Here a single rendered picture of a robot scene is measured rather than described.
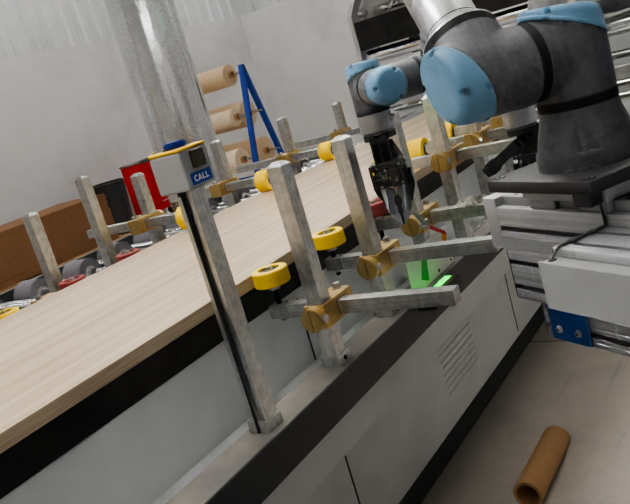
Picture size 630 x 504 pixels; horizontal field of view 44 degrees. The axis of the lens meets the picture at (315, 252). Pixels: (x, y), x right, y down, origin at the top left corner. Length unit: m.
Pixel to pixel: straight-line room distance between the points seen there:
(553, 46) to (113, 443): 0.97
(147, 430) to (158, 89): 4.41
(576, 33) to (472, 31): 0.14
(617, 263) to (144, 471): 0.91
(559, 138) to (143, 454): 0.90
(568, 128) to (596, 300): 0.27
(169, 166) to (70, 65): 9.29
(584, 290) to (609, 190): 0.17
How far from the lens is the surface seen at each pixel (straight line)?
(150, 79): 5.76
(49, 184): 9.99
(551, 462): 2.37
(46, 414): 1.33
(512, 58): 1.13
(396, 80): 1.56
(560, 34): 1.17
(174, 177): 1.30
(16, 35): 10.26
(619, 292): 1.01
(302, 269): 1.56
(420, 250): 1.76
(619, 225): 1.15
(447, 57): 1.11
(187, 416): 1.58
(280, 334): 1.81
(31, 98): 10.10
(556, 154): 1.19
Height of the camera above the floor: 1.28
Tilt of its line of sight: 13 degrees down
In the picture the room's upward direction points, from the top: 17 degrees counter-clockwise
